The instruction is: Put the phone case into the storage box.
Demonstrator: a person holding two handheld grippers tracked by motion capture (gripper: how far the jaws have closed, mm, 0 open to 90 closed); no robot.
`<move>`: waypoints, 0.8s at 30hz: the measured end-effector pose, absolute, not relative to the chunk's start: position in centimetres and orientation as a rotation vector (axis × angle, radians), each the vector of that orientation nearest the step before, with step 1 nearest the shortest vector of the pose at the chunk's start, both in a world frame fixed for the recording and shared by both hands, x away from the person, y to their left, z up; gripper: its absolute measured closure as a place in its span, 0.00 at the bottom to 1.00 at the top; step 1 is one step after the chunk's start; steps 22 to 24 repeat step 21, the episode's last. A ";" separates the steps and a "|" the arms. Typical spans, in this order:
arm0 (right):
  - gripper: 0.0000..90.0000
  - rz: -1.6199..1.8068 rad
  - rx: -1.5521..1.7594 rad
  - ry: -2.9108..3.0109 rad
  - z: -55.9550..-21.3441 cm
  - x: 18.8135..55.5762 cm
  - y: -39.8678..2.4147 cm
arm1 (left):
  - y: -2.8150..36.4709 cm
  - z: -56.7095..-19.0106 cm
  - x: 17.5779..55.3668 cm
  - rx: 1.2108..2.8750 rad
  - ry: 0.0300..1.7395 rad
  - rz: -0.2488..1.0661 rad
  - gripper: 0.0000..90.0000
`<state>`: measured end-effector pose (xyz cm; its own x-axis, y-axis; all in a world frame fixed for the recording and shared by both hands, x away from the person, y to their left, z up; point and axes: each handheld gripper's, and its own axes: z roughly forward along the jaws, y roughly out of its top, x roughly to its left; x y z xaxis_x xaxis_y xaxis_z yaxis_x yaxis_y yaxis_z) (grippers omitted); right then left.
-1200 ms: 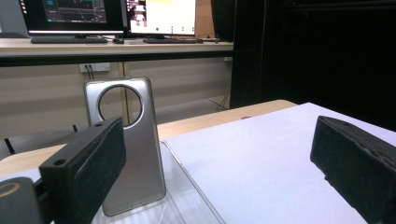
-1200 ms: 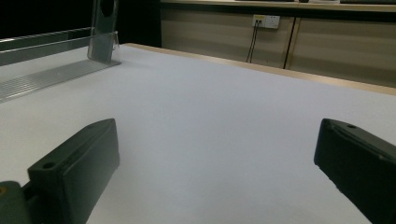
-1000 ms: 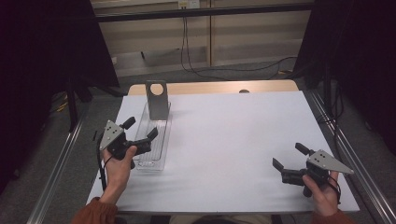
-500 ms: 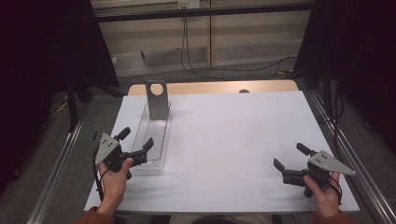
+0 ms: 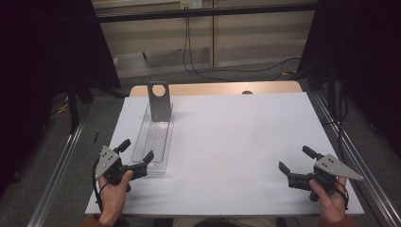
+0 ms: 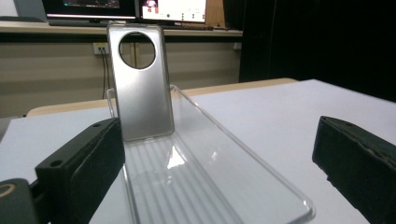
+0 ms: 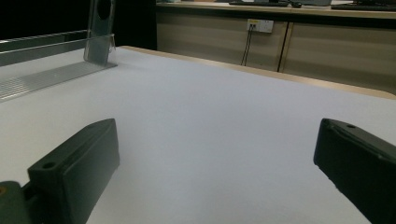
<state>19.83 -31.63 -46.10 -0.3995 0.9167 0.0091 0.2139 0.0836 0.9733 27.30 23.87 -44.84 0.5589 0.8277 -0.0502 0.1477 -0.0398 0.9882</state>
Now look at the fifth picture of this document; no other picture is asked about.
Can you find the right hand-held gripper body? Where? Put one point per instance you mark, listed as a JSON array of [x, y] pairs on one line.
[[334, 166]]

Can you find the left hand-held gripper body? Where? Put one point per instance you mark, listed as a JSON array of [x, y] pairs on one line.
[[107, 160]]

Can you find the clear plastic tray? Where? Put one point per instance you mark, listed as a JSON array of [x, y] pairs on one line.
[[154, 142]]

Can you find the person's right hand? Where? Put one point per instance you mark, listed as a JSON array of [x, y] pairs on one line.
[[332, 205]]

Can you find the person's left hand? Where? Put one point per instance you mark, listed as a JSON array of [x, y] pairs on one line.
[[113, 200]]

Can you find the black metal stand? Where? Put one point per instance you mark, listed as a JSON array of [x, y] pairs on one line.
[[73, 107]]

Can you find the white table board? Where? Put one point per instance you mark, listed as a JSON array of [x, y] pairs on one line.
[[220, 142]]

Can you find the wooden table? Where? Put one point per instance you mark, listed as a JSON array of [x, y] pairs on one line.
[[205, 88]]

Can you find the black curtain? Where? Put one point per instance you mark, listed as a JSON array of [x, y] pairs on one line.
[[362, 47], [47, 63]]

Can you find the black horizontal bar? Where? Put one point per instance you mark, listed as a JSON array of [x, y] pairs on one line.
[[205, 12]]

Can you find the metal floor rail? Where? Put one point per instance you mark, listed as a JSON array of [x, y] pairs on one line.
[[53, 176], [362, 157]]

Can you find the white wall socket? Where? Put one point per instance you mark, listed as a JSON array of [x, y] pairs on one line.
[[191, 3]]

